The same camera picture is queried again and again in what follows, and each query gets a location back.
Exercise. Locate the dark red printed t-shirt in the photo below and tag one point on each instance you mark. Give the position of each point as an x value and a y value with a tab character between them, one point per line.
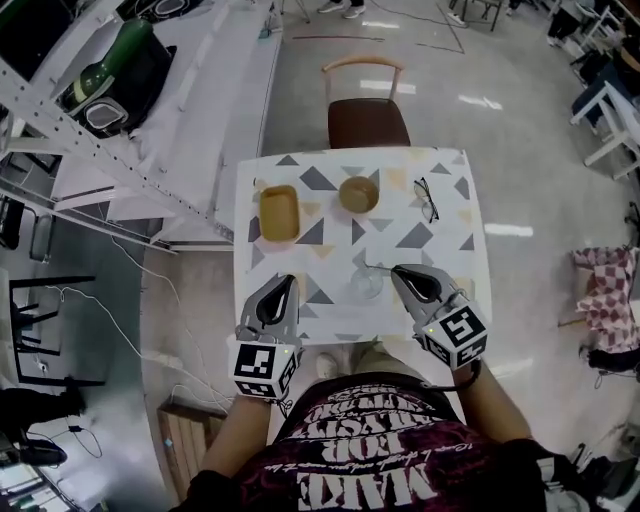
370	460

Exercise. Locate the red white checkered cloth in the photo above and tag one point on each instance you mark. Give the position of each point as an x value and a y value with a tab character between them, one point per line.
610	295

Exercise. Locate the black metal frame chair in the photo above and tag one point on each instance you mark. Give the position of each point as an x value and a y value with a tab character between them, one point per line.
50	281

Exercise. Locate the person's left forearm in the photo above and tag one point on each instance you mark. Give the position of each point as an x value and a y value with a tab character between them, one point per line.
240	435

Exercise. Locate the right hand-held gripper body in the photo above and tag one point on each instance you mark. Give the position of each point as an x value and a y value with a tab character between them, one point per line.
455	330

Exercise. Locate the white triangle-patterned table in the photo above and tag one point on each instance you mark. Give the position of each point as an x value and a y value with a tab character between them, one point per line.
390	240

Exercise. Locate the khaki shorts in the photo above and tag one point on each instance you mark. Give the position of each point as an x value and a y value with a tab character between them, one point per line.
375	357

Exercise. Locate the wooden chair with brown seat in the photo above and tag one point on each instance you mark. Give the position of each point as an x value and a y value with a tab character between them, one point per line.
367	122

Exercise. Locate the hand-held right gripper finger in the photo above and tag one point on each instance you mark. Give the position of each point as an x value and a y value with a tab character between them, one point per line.
445	286
412	305

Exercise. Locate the person's white shoe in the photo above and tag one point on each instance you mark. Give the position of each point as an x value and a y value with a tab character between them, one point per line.
327	365

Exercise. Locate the round wooden bowl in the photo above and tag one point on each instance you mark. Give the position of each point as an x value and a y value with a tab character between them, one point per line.
358	195

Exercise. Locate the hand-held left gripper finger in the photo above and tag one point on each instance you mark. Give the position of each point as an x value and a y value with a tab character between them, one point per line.
249	317
294	320

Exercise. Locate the rectangular wooden box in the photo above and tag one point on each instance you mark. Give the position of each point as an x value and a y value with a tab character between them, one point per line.
279	215

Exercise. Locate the white metal shelving rack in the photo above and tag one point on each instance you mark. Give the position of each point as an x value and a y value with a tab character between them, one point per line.
100	145

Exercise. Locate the black eyeglasses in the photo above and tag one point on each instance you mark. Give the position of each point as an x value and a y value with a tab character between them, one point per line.
422	190

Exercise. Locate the small white table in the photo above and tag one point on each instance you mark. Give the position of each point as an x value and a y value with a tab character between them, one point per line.
612	107

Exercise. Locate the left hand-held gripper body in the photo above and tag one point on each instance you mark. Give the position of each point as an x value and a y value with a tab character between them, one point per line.
255	362

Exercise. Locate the person's right forearm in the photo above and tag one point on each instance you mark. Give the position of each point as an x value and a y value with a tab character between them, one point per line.
492	405

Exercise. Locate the wooden pallet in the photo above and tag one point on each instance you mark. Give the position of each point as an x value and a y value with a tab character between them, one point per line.
185	440

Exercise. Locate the group of black green appliances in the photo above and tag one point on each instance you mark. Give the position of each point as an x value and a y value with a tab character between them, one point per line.
135	70

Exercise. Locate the clear glass cup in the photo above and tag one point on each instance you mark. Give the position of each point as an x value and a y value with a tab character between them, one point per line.
365	286

